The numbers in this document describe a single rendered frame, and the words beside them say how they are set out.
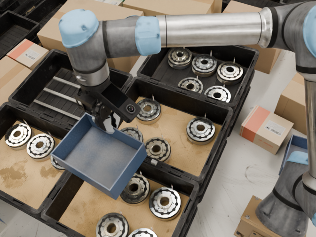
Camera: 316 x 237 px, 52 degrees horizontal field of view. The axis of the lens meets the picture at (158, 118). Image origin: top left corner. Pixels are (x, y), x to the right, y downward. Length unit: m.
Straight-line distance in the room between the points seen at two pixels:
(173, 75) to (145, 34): 0.74
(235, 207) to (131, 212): 0.38
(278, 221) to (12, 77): 1.17
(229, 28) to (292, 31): 0.14
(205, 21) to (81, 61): 0.30
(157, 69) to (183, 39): 0.63
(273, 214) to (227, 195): 0.27
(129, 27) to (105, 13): 0.96
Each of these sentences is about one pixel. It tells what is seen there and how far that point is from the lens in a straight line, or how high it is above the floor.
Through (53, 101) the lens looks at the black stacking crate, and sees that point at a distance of 1.40.
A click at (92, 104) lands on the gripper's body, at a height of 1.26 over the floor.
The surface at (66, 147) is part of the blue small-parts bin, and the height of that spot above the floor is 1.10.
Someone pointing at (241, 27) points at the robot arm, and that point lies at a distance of 0.79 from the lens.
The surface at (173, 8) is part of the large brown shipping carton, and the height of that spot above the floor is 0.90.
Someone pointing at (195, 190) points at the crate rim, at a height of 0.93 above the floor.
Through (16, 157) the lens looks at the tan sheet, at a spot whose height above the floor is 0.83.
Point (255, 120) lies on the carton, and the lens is 1.31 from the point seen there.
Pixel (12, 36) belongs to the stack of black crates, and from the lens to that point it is 2.37.
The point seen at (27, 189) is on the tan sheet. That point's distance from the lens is 1.23.
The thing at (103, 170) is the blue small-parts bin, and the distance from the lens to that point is 0.89.
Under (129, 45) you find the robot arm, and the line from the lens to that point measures 0.64.
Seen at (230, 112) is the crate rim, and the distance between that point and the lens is 1.13.
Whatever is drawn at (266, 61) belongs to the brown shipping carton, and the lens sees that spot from 1.52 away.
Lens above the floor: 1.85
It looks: 56 degrees down
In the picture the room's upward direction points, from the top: 9 degrees counter-clockwise
